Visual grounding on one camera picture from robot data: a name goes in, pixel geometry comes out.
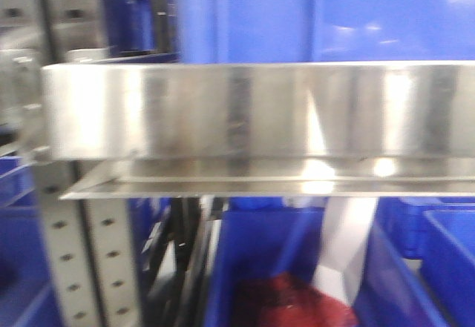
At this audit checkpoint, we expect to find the red mesh item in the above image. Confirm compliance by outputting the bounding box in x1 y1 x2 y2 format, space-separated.
229 272 359 326

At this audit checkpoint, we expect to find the dark blue rear crate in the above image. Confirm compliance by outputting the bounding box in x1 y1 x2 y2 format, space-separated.
103 0 178 56

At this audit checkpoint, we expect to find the blue lower middle bin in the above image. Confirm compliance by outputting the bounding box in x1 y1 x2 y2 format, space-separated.
203 208 447 326

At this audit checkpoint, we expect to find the perforated steel shelf post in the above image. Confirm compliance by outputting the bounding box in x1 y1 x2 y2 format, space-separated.
30 146 143 326

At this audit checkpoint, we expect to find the large blue upper bin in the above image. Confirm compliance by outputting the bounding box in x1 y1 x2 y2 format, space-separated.
176 0 474 63

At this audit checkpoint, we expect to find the stainless steel shelf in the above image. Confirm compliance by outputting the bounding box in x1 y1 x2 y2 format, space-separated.
42 61 474 199

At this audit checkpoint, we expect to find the blue lower left bin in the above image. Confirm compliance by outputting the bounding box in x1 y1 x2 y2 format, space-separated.
1 156 62 326

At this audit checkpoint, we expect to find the white paper sheet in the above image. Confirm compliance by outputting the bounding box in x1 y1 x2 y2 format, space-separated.
312 197 379 305

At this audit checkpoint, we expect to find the blue lower right bin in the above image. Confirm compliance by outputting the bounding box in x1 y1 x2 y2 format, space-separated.
376 196 474 326

